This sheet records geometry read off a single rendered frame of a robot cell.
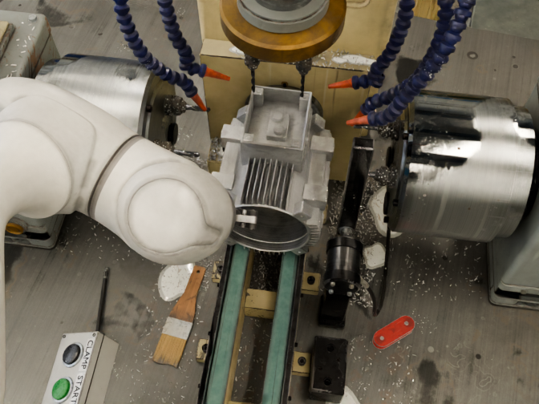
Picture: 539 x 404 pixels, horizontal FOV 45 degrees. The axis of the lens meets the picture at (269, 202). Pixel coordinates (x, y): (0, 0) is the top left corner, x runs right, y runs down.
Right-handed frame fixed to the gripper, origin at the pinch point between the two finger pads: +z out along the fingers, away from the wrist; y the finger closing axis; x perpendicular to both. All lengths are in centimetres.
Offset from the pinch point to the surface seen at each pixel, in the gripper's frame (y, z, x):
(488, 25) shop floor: -78, 179, -90
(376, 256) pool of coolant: -27.2, 31.9, 5.0
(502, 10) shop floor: -84, 184, -99
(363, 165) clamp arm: -20.0, -6.9, -9.4
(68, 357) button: 18.2, -9.4, 22.6
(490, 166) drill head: -39.8, 2.2, -12.3
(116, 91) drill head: 20.1, 3.2, -17.7
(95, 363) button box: 14.3, -9.5, 22.8
